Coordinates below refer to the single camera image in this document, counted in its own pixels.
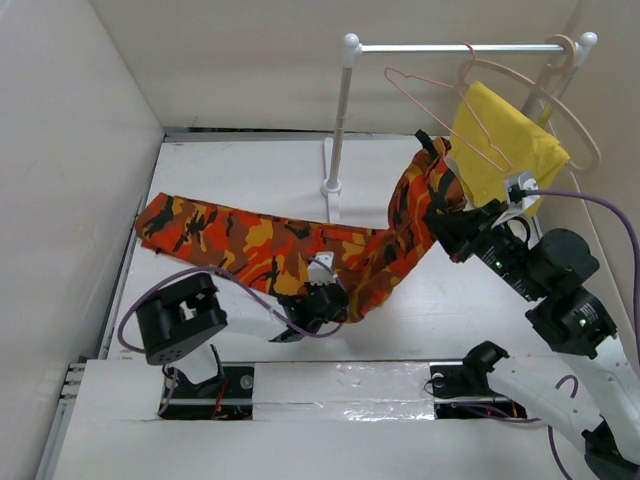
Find pink wire hanger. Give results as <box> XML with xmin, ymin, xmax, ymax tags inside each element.
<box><xmin>383</xmin><ymin>41</ymin><xmax>514</xmax><ymax>172</ymax></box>

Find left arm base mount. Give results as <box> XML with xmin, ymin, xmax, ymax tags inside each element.
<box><xmin>159</xmin><ymin>363</ymin><xmax>255</xmax><ymax>421</ymax></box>

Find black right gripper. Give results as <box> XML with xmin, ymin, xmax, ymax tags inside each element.
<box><xmin>423</xmin><ymin>196</ymin><xmax>544</xmax><ymax>300</ymax></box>

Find white metal clothes rack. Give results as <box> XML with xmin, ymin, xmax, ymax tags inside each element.
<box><xmin>319</xmin><ymin>31</ymin><xmax>599</xmax><ymax>224</ymax></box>

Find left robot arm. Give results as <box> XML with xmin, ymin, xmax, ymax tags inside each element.
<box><xmin>135</xmin><ymin>273</ymin><xmax>349</xmax><ymax>398</ymax></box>

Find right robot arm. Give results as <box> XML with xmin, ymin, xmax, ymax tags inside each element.
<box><xmin>424</xmin><ymin>200</ymin><xmax>639</xmax><ymax>479</ymax></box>

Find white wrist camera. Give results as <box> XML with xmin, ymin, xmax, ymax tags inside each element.
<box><xmin>503</xmin><ymin>171</ymin><xmax>540</xmax><ymax>220</ymax></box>
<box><xmin>307</xmin><ymin>251</ymin><xmax>335</xmax><ymax>286</ymax></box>

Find wooden round hanger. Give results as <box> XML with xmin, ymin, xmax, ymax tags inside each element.
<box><xmin>458</xmin><ymin>32</ymin><xmax>602</xmax><ymax>173</ymax></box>

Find orange camouflage trousers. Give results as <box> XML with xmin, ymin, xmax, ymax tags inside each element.
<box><xmin>135</xmin><ymin>132</ymin><xmax>466</xmax><ymax>323</ymax></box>

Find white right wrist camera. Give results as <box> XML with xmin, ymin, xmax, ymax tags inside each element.
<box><xmin>503</xmin><ymin>171</ymin><xmax>540</xmax><ymax>220</ymax></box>

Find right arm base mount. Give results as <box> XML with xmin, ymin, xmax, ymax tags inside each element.
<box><xmin>423</xmin><ymin>362</ymin><xmax>536</xmax><ymax>425</ymax></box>

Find yellow folded cloth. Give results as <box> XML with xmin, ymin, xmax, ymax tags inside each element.
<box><xmin>449</xmin><ymin>81</ymin><xmax>570</xmax><ymax>207</ymax></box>

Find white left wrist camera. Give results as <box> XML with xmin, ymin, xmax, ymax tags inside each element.
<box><xmin>307</xmin><ymin>251</ymin><xmax>335</xmax><ymax>286</ymax></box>

